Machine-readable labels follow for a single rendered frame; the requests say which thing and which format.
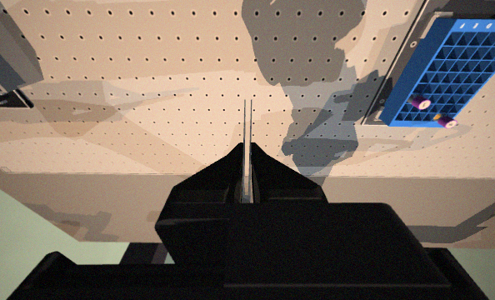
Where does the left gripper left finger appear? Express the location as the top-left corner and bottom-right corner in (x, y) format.
(164, 142), (243, 206)

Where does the grey bar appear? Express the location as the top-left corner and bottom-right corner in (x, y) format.
(242, 99), (252, 203)

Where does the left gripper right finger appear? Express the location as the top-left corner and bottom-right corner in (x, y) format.
(251, 142), (328, 203)

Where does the blue grid tube rack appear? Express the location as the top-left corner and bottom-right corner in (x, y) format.
(379, 18), (495, 128)

